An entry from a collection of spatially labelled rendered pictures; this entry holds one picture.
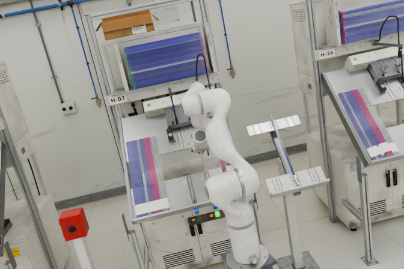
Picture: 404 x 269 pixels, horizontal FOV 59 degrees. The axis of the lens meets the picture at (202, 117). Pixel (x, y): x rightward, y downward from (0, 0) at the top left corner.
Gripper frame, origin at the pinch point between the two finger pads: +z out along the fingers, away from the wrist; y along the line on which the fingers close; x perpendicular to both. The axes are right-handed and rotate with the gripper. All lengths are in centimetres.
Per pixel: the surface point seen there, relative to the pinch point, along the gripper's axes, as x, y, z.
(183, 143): -7.9, 9.8, 2.1
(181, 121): -21.6, 7.4, -1.3
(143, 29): -97, 19, 0
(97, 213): -5, 112, 169
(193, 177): 15.6, 8.4, -1.8
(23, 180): -15, 121, 23
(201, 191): 25.5, 5.9, -3.5
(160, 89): -46.4, 16.1, -3.6
